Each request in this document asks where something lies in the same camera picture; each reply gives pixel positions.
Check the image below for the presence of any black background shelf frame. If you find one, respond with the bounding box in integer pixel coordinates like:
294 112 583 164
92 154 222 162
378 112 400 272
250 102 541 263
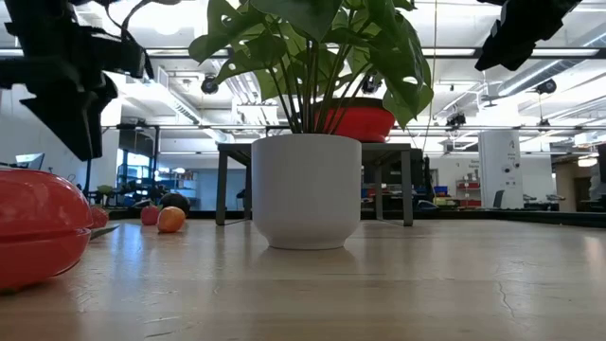
82 123 162 200

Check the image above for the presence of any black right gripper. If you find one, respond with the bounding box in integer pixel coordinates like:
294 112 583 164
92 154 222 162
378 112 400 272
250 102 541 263
475 0 583 72

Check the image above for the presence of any dark purple plum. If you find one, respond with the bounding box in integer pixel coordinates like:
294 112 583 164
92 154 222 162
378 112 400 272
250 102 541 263
158 191 191 217

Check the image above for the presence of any small red round fruit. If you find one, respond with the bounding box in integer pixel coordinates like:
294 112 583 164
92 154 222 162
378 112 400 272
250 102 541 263
140 204 161 227

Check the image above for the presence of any red tomato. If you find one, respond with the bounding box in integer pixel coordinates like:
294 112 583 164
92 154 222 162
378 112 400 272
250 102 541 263
0 169 95 293

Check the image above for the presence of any red collapsible colander grey rim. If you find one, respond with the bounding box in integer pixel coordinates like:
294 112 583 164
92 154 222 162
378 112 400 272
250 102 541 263
314 97 397 144

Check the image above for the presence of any red strawberry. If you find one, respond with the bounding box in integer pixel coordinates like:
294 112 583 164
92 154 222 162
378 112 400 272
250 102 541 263
91 206 111 229

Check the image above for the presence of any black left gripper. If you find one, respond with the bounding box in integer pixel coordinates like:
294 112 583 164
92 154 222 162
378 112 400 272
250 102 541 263
0 0 155 162

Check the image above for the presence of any white pillar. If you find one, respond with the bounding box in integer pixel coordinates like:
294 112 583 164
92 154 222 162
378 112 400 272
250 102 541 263
477 130 525 209

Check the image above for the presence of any grey perforated metal rack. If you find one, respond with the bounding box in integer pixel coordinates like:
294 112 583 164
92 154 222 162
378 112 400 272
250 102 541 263
215 141 414 227

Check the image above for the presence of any black aluminium table frame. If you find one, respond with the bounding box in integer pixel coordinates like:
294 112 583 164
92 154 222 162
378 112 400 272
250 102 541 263
107 209 606 229

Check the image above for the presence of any small yellow orange peach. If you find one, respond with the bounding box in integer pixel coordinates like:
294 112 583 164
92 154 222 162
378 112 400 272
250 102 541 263
156 206 187 234

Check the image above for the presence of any small background monitor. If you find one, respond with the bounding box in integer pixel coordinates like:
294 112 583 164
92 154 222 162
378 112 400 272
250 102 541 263
14 152 46 171

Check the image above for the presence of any monstera plant in white pot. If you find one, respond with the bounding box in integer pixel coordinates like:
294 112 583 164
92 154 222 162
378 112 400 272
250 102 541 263
187 0 435 251

